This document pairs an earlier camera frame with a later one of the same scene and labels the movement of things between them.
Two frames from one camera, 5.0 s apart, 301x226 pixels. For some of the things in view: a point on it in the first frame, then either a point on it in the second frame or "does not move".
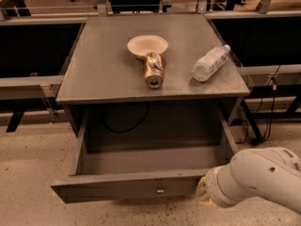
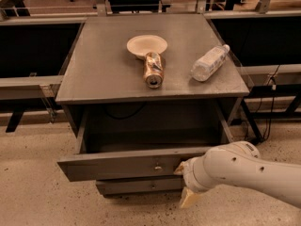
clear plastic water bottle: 210,62 does not move
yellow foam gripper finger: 201,194 -> 181,168
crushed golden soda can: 154,70 does not move
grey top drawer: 111,174 -> 143,141
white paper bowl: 142,45 does not move
